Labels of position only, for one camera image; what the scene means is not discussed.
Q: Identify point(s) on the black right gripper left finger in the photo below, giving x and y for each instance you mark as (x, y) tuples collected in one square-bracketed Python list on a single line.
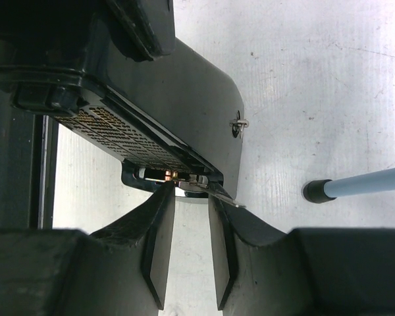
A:
[(121, 269)]

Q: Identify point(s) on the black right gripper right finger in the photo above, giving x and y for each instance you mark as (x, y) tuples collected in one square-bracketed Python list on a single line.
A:
[(260, 270)]

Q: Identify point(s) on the black metronome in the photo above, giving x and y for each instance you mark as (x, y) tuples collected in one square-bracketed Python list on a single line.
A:
[(115, 73)]

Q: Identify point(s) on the light blue music stand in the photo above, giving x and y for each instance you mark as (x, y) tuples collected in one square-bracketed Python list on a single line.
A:
[(322, 191)]

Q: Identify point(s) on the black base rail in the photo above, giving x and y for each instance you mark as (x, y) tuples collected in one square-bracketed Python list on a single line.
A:
[(28, 158)]

